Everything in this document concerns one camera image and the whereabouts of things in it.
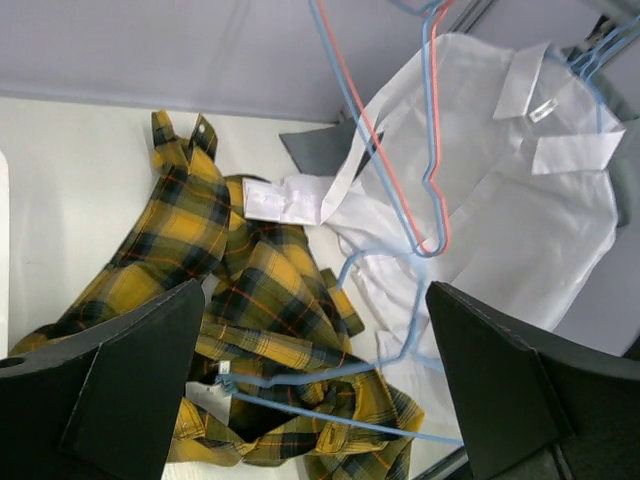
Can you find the light blue wire hangers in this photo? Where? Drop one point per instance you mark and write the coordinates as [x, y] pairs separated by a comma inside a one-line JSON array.
[[595, 55]]

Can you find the white shirt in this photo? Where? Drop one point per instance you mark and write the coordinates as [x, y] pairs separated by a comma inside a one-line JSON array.
[[525, 147]]

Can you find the grey garment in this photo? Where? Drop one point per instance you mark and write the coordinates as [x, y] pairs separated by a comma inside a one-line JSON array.
[[321, 152]]

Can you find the yellow black plaid shirt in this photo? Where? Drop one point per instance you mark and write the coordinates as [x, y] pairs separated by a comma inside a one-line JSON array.
[[272, 311]]

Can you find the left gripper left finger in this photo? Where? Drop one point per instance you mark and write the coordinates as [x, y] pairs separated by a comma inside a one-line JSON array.
[[101, 404]]

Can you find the pink wire hanger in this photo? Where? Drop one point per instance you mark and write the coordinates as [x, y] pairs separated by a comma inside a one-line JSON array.
[[432, 13]]

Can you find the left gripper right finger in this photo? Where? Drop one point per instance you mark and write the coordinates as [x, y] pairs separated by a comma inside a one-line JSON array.
[[531, 404]]

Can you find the right aluminium frame post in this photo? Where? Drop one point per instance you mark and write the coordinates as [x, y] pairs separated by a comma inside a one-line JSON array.
[[523, 23]]

